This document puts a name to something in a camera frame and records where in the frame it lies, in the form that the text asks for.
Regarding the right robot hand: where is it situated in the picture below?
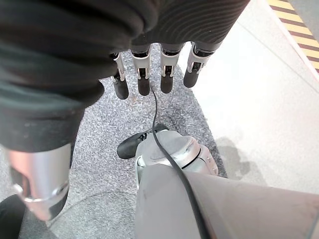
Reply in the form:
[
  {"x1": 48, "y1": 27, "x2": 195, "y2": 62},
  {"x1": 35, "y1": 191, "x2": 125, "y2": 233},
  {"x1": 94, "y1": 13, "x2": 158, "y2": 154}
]
[{"x1": 0, "y1": 0, "x2": 248, "y2": 222}]

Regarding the silver robot leg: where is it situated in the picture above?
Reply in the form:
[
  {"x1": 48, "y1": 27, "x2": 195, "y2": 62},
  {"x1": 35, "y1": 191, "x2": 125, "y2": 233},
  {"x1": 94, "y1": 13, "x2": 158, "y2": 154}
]
[{"x1": 134, "y1": 130, "x2": 319, "y2": 239}]

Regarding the yellow brown striped tape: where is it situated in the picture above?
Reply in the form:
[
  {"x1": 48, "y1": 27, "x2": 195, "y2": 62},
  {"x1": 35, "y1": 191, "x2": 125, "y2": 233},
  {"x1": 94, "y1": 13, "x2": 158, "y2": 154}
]
[{"x1": 268, "y1": 0, "x2": 319, "y2": 64}]

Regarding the thin black cable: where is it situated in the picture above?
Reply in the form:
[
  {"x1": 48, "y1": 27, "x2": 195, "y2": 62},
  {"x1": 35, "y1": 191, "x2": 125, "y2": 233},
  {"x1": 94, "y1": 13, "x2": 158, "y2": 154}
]
[{"x1": 150, "y1": 84, "x2": 209, "y2": 239}]

